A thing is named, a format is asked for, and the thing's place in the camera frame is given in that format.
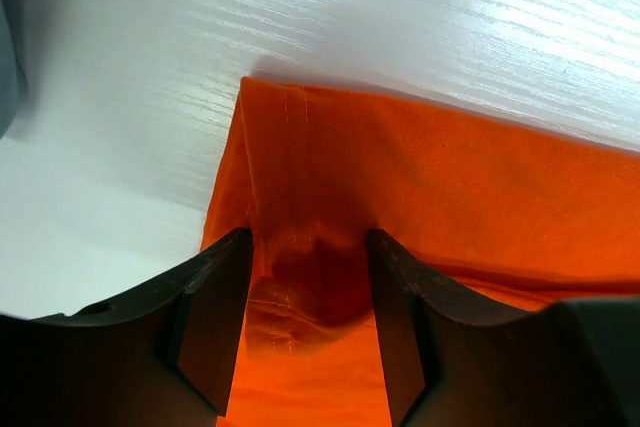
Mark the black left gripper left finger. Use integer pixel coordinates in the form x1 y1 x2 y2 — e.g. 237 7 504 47
1 228 253 426

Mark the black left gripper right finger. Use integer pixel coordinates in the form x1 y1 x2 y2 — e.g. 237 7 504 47
366 229 639 426

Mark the orange t shirt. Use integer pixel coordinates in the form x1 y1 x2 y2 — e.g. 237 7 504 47
202 77 639 426

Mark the grey-blue folded shirt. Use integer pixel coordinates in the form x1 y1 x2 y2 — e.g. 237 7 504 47
1 0 27 137

